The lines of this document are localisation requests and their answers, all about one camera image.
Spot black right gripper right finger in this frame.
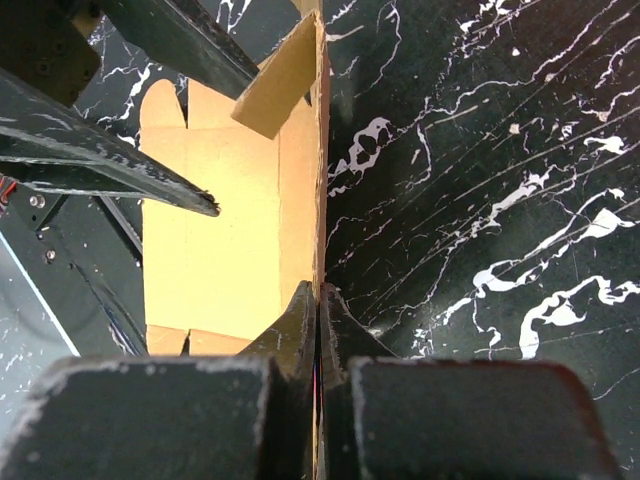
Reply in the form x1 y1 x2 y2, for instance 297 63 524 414
318 284 622 479

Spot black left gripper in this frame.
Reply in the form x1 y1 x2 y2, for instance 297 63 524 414
1 0 259 217

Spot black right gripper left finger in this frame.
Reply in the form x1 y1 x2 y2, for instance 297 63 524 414
1 281 316 479

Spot brown cardboard box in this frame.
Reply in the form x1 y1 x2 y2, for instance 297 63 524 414
138 0 332 480

